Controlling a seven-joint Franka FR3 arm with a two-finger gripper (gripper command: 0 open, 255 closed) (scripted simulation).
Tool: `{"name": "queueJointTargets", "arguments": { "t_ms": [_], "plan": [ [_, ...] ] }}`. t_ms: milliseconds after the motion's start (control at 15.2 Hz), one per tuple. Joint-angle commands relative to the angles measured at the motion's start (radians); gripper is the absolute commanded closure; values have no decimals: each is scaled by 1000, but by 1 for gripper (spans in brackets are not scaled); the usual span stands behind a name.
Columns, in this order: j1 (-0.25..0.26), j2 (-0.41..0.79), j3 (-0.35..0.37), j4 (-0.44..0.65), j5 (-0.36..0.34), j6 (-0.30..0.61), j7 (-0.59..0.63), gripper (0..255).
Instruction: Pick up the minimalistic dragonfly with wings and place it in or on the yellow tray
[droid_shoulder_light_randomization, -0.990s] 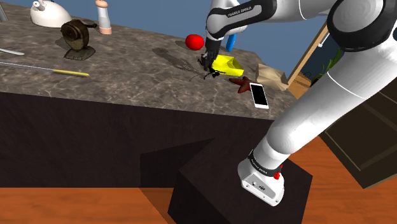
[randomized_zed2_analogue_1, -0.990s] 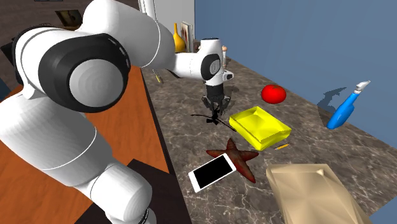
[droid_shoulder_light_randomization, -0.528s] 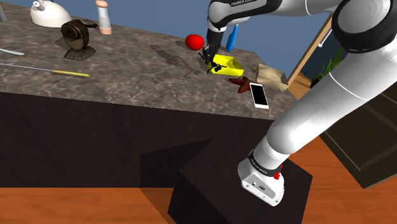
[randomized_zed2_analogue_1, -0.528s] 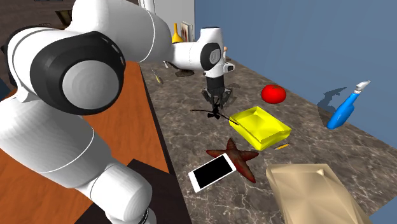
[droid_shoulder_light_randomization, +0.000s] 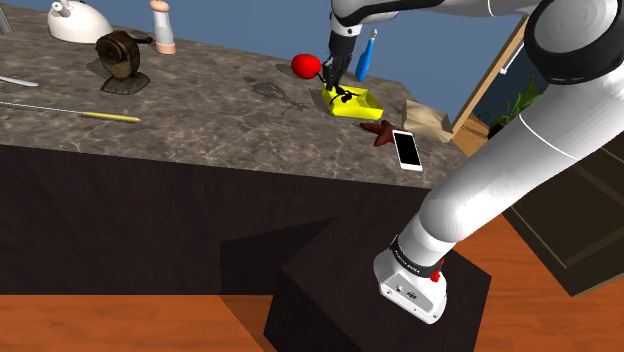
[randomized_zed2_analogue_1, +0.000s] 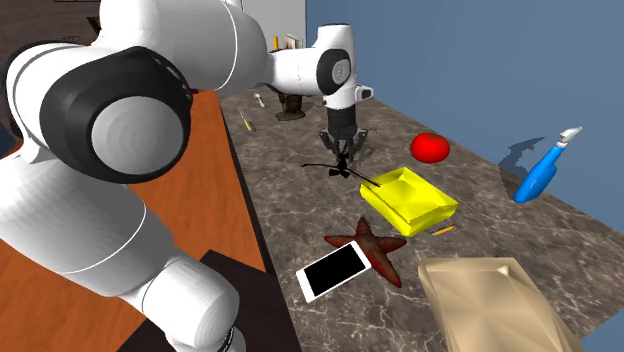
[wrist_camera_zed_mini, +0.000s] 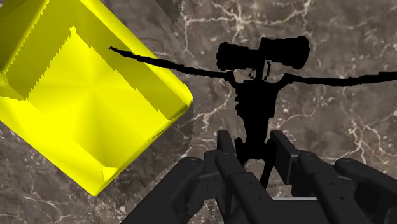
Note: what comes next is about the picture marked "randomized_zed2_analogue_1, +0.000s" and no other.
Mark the small white tool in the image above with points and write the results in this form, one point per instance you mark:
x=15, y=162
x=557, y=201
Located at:
x=260, y=100

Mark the small yellow pencil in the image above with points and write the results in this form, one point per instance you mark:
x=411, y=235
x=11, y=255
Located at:
x=443, y=230

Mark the white box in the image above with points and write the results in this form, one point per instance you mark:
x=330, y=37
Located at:
x=294, y=41

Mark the red-brown starfish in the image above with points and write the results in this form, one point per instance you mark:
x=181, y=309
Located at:
x=385, y=246

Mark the beige angular box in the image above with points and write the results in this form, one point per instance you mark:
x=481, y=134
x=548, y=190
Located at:
x=487, y=307

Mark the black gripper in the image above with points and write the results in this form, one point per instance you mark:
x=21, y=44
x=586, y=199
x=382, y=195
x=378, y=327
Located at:
x=342, y=123

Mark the dark brown pedestal object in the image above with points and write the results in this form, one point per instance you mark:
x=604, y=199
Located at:
x=290, y=108

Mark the yellow upright stick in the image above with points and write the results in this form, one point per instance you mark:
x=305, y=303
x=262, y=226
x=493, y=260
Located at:
x=276, y=43

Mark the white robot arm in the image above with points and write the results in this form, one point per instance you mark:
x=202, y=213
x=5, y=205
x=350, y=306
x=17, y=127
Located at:
x=146, y=63

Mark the white phone with black screen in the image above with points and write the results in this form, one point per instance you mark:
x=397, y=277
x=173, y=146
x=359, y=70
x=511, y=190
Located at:
x=334, y=271

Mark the red tomato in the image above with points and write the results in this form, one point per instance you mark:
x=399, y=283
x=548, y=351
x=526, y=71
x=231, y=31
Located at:
x=430, y=148

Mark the yellow shallow tray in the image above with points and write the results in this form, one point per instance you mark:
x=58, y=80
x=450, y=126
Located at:
x=409, y=200

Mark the blue spray bottle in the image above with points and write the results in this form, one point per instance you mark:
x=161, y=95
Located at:
x=538, y=178

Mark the black thin-rod object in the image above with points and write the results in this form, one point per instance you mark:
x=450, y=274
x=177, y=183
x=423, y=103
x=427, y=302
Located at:
x=341, y=171

